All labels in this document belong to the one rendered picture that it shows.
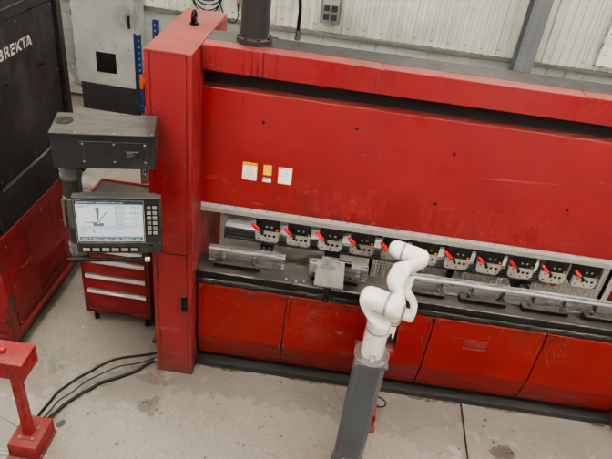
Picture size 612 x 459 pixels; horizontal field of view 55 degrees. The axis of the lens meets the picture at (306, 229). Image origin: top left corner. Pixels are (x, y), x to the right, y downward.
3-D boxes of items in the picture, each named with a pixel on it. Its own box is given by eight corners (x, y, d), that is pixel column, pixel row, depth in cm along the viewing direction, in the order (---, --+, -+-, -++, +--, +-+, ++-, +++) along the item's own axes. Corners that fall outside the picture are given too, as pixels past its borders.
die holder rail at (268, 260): (208, 260, 390) (208, 248, 385) (209, 254, 395) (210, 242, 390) (282, 270, 389) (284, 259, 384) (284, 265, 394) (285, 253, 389)
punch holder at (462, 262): (443, 267, 373) (449, 246, 364) (441, 259, 380) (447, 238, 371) (466, 270, 373) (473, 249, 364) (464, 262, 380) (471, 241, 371)
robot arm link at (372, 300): (384, 340, 300) (393, 304, 287) (351, 326, 306) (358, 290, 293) (392, 326, 310) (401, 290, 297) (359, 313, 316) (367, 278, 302)
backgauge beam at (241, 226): (223, 238, 411) (224, 226, 405) (228, 227, 423) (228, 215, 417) (555, 286, 406) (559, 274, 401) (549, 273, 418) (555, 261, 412)
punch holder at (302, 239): (285, 244, 375) (288, 222, 366) (287, 237, 382) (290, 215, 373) (309, 248, 375) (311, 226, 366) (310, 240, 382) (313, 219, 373)
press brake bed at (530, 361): (195, 364, 429) (196, 275, 383) (202, 344, 446) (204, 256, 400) (609, 426, 423) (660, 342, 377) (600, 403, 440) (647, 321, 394)
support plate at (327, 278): (313, 285, 361) (313, 284, 361) (317, 260, 383) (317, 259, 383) (342, 290, 361) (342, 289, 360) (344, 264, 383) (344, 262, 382)
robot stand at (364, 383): (358, 482, 365) (388, 369, 310) (329, 476, 366) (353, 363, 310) (359, 456, 380) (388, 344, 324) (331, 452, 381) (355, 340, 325)
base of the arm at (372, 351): (389, 370, 309) (395, 344, 299) (352, 364, 310) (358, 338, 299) (389, 344, 325) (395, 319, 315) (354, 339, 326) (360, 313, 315)
